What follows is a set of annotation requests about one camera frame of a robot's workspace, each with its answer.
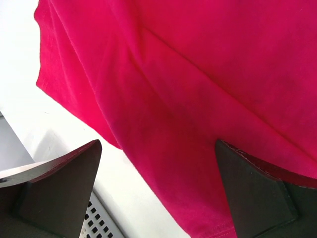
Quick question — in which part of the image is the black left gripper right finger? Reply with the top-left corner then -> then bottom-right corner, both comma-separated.
215,140 -> 317,238

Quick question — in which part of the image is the magenta t-shirt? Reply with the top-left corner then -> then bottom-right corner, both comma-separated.
34,0 -> 317,238

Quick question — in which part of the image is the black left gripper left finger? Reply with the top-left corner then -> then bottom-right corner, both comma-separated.
0,140 -> 102,238

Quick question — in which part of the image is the white plastic laundry basket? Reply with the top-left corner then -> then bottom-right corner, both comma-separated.
79,192 -> 125,238

